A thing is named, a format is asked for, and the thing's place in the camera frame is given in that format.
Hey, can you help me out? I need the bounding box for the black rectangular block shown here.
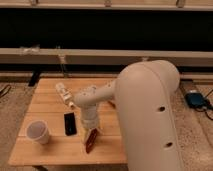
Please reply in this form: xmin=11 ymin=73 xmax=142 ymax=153
xmin=64 ymin=113 xmax=77 ymax=136

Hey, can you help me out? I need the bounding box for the black bracket under shelf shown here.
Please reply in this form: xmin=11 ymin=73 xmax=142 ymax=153
xmin=28 ymin=68 xmax=41 ymax=87

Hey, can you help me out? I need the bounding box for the wooden table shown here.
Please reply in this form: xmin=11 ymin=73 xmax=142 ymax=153
xmin=9 ymin=78 xmax=126 ymax=166

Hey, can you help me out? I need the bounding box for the blue device on floor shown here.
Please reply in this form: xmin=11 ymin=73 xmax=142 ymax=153
xmin=184 ymin=92 xmax=210 ymax=108

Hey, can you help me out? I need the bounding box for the dark red pepper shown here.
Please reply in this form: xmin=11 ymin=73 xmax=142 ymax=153
xmin=85 ymin=129 xmax=98 ymax=154

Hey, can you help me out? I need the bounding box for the orange bowl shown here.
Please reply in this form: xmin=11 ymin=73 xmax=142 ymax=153
xmin=108 ymin=100 xmax=116 ymax=108

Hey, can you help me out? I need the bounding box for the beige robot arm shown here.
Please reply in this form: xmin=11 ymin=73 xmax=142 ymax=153
xmin=74 ymin=60 xmax=184 ymax=171

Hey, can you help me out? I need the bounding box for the white paper cup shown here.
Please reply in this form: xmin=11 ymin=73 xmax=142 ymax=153
xmin=26 ymin=120 xmax=50 ymax=145

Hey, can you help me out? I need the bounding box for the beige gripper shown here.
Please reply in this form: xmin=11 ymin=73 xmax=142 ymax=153
xmin=81 ymin=117 xmax=99 ymax=144

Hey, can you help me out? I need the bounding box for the small white bottle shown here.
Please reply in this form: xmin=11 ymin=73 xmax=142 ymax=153
xmin=55 ymin=82 xmax=74 ymax=108

